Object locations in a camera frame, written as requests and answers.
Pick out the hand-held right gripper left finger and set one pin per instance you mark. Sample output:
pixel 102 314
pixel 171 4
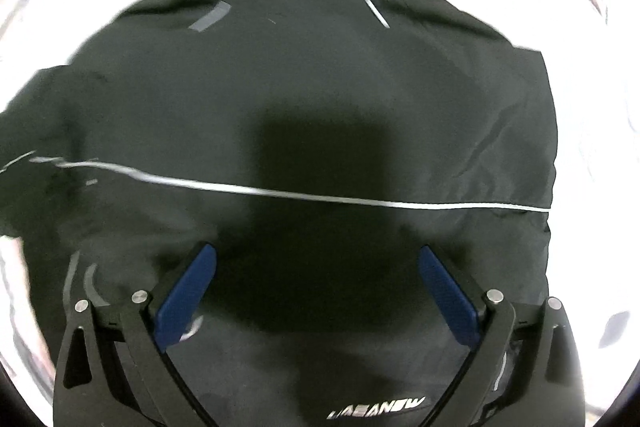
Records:
pixel 184 299

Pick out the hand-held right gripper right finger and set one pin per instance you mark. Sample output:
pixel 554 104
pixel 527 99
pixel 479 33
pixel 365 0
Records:
pixel 447 302

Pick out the black jacket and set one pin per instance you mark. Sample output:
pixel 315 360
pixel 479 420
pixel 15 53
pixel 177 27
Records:
pixel 320 107

